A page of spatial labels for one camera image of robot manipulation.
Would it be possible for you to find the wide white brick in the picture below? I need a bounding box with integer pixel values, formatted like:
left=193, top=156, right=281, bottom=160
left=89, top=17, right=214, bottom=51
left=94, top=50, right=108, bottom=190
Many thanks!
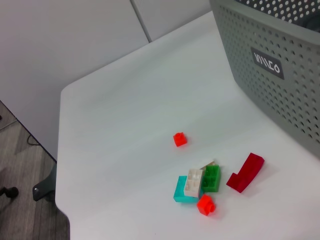
left=183, top=168, right=204, bottom=200

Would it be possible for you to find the black floor object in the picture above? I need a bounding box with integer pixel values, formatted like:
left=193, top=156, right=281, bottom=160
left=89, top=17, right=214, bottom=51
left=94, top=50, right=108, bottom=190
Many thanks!
left=0, top=186, right=19, bottom=199

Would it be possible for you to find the small red square brick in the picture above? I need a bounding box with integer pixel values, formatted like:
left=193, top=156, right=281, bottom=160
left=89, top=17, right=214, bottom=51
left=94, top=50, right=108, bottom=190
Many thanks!
left=172, top=131, right=188, bottom=148

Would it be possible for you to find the teal plate brick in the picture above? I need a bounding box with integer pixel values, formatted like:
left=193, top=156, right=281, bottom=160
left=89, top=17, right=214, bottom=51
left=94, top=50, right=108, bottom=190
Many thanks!
left=172, top=175, right=205, bottom=204

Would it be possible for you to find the tiny red brick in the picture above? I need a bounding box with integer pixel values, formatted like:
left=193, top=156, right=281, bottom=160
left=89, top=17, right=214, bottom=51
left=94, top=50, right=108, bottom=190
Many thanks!
left=196, top=194, right=217, bottom=216

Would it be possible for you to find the narrow white brick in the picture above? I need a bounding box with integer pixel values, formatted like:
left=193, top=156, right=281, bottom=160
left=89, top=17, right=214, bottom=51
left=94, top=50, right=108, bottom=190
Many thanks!
left=199, top=158, right=217, bottom=171

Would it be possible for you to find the long dark red brick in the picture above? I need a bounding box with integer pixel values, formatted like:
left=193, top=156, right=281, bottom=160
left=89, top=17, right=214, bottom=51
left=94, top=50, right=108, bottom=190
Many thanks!
left=226, top=152, right=265, bottom=195

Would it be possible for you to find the grey table leg foot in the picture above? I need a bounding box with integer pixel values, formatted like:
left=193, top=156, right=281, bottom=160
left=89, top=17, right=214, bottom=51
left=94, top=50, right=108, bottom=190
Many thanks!
left=32, top=161, right=57, bottom=203

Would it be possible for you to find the green brick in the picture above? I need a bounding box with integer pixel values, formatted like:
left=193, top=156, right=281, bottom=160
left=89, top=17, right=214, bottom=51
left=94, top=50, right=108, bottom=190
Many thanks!
left=201, top=164, right=221, bottom=193

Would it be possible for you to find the grey perforated storage bin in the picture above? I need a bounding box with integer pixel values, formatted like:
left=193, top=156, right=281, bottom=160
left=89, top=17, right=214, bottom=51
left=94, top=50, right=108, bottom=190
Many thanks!
left=208, top=0, right=320, bottom=161

